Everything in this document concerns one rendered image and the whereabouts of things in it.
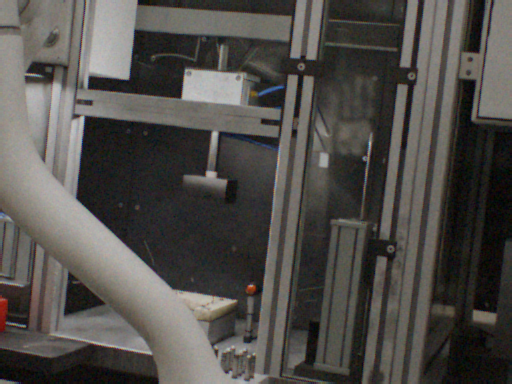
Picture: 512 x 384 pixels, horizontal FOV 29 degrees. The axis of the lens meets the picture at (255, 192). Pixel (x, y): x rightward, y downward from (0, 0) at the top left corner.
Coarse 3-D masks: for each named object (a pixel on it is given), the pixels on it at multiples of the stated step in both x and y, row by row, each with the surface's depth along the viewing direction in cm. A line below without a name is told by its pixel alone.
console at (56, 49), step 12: (72, 0) 166; (60, 12) 167; (72, 12) 167; (60, 24) 167; (72, 24) 167; (48, 36) 166; (60, 36) 167; (48, 48) 167; (60, 48) 167; (36, 60) 168; (48, 60) 167; (60, 60) 167
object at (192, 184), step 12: (216, 132) 181; (216, 144) 181; (216, 156) 181; (216, 168) 182; (192, 180) 180; (204, 180) 179; (216, 180) 179; (228, 180) 179; (192, 192) 180; (204, 192) 180; (216, 192) 179; (228, 192) 180
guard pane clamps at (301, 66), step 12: (288, 60) 155; (300, 60) 155; (312, 60) 154; (288, 72) 156; (300, 72) 155; (312, 72) 154; (396, 72) 150; (408, 72) 150; (408, 84) 150; (372, 240) 152; (384, 240) 151; (372, 252) 152; (384, 252) 151
